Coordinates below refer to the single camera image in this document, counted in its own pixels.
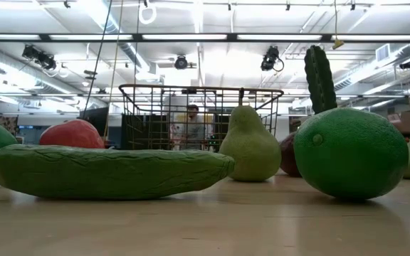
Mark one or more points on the person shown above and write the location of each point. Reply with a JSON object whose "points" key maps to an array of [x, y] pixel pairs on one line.
{"points": [[192, 131]]}

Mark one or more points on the yellow hanging tag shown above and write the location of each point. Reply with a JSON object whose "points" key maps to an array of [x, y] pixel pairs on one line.
{"points": [[337, 44]]}

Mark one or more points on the black ceiling spotlight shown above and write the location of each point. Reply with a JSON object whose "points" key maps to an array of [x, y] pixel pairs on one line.
{"points": [[30, 52], [47, 62]]}

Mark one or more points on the brown cardboard box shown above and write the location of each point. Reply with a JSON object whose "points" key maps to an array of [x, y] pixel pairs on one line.
{"points": [[409, 122]]}

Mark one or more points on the green pear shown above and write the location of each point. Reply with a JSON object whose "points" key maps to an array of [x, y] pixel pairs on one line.
{"points": [[251, 149]]}

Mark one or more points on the large green lime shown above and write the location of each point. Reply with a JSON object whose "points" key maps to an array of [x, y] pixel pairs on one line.
{"points": [[351, 153]]}

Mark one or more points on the black ceiling light rail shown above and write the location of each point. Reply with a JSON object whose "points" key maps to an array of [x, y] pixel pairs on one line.
{"points": [[137, 37]]}

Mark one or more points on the green artificial cactus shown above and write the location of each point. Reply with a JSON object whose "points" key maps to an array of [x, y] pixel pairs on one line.
{"points": [[319, 78]]}

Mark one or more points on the black ceiling box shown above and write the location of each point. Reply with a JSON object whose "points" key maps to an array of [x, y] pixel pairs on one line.
{"points": [[408, 64]]}

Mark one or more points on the black monitor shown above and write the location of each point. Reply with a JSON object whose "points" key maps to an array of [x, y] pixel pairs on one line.
{"points": [[96, 122]]}

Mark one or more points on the white ceiling vent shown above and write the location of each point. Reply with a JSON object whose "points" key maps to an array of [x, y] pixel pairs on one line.
{"points": [[383, 52]]}

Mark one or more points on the bright red apple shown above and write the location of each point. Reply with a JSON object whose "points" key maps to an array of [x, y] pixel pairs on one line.
{"points": [[71, 135]]}

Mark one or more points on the round black ceiling lamp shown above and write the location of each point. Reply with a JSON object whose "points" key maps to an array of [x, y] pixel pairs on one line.
{"points": [[181, 62]]}

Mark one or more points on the silver ventilation duct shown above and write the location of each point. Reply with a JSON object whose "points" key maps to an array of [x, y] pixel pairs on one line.
{"points": [[102, 17]]}

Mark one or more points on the black partition panel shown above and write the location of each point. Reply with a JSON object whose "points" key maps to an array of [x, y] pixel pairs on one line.
{"points": [[137, 133]]}

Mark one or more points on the green cucumber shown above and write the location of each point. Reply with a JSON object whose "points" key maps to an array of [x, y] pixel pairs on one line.
{"points": [[112, 172]]}

